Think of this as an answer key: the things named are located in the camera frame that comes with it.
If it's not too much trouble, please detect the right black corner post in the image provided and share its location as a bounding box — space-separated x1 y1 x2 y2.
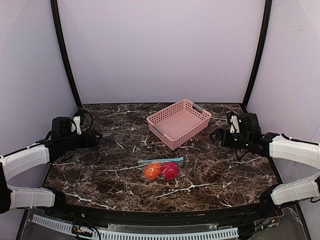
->
242 0 273 108

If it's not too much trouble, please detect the clear zip top bag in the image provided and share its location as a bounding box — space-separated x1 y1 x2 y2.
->
137 156 185 181

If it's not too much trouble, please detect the clear acrylic plate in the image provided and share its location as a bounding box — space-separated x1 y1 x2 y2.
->
107 223 219 235

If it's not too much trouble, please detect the left black corner post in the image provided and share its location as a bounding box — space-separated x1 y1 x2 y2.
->
50 0 82 109

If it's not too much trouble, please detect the black front frame rail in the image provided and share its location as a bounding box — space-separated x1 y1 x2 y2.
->
41 203 283 227

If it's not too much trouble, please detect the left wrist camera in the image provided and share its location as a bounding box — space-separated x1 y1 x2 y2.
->
71 109 94 135

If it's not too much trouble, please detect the white slotted cable duct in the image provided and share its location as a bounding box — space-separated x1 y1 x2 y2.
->
31 214 239 240

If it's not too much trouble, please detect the orange toy fruit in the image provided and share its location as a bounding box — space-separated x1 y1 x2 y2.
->
143 162 162 180

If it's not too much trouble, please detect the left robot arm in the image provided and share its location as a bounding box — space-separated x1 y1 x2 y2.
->
0 116 103 214

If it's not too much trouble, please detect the red toy fruit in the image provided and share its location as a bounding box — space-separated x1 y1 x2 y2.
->
161 161 181 181

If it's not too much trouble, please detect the black corner post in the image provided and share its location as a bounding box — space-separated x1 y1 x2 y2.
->
242 0 273 108
50 0 82 109

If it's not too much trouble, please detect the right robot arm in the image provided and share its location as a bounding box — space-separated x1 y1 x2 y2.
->
209 112 320 218

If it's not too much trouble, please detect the pink plastic basket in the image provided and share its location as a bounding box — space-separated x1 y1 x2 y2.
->
146 99 212 151

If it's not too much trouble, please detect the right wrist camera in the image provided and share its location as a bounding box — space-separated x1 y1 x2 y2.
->
227 111 240 134

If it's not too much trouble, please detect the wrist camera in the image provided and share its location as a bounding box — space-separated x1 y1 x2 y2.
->
71 109 94 135
227 111 240 134

